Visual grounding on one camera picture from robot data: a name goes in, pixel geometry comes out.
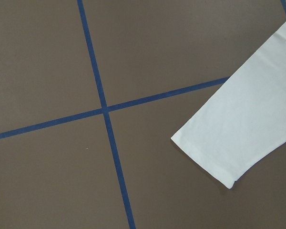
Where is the white long-sleeve printed shirt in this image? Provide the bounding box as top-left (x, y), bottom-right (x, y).
top-left (171, 22), bottom-right (286, 188)

